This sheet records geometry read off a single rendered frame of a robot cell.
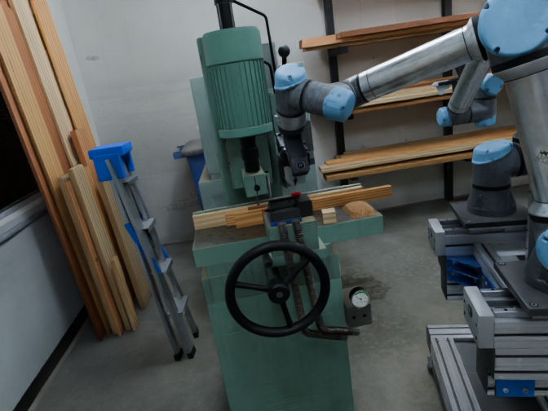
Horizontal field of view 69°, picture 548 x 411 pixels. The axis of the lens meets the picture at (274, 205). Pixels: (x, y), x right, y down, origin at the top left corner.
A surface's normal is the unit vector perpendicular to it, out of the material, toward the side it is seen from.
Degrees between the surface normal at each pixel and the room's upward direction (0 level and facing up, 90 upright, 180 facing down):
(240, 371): 90
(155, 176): 90
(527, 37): 83
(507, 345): 90
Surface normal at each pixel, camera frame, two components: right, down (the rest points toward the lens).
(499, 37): -0.55, 0.21
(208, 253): 0.13, 0.29
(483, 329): -0.17, 0.33
